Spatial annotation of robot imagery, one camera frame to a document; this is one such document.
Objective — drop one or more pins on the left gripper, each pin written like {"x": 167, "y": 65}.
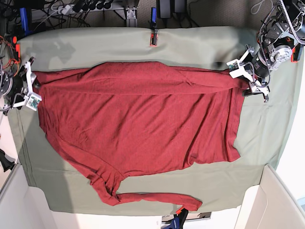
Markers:
{"x": 247, "y": 73}

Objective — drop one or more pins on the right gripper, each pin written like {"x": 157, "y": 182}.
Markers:
{"x": 23, "y": 84}

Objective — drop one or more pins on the red T-shirt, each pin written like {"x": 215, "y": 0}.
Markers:
{"x": 128, "y": 119}

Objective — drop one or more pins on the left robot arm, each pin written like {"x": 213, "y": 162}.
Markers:
{"x": 281, "y": 37}

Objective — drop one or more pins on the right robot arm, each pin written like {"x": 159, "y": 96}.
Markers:
{"x": 7, "y": 72}

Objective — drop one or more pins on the orange black clamp far left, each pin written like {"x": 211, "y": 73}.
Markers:
{"x": 14, "y": 48}

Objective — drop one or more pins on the orange black clamp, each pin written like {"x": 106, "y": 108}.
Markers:
{"x": 296, "y": 53}
{"x": 14, "y": 48}

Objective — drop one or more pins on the green table cloth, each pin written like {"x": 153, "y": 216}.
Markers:
{"x": 262, "y": 134}

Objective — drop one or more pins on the orange black clamp far right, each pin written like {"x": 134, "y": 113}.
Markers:
{"x": 296, "y": 53}

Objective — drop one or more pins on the blue clamp top left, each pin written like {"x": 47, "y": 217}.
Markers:
{"x": 24, "y": 21}

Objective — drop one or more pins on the white power strip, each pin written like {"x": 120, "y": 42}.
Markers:
{"x": 64, "y": 10}

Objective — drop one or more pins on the black clamp left edge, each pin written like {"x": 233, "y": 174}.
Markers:
{"x": 6, "y": 164}

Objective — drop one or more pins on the blue clamp top middle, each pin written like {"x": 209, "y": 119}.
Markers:
{"x": 154, "y": 34}

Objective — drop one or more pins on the white bin right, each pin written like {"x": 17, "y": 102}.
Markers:
{"x": 270, "y": 205}

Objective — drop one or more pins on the blue orange clamp bottom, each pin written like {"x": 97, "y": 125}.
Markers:
{"x": 178, "y": 220}

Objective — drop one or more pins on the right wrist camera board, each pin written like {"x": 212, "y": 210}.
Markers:
{"x": 33, "y": 101}

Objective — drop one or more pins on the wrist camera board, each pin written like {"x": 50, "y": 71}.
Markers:
{"x": 33, "y": 101}
{"x": 232, "y": 65}

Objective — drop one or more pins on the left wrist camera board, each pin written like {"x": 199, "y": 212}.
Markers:
{"x": 232, "y": 65}

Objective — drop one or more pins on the metal table leg bracket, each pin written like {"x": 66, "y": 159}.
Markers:
{"x": 127, "y": 10}

